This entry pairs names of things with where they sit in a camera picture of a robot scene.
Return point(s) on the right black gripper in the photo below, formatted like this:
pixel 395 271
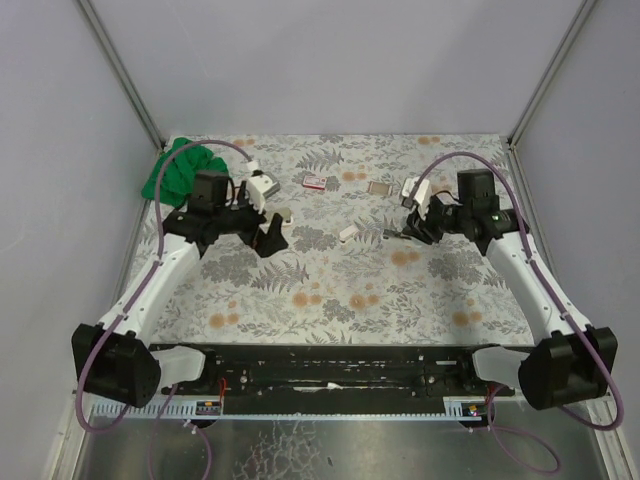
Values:
pixel 420 223

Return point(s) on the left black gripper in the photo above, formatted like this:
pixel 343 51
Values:
pixel 257 226

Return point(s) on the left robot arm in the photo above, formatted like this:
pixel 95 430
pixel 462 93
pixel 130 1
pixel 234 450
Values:
pixel 150 300

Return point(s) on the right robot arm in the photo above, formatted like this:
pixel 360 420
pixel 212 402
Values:
pixel 570 359

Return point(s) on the olive green stapler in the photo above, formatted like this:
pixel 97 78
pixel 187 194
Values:
pixel 285 213

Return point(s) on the small white stapler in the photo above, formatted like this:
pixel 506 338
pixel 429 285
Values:
pixel 348 233

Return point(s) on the loose staple strip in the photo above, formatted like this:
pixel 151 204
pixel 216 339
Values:
pixel 379 188

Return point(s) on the red staple box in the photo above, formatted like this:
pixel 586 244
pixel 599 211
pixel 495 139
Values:
pixel 314 182

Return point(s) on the floral table mat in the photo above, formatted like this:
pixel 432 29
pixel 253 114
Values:
pixel 367 290

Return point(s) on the green cloth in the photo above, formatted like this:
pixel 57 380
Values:
pixel 178 179

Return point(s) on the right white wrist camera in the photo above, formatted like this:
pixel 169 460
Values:
pixel 416 193

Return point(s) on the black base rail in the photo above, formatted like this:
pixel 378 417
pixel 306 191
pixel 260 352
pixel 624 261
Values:
pixel 328 382

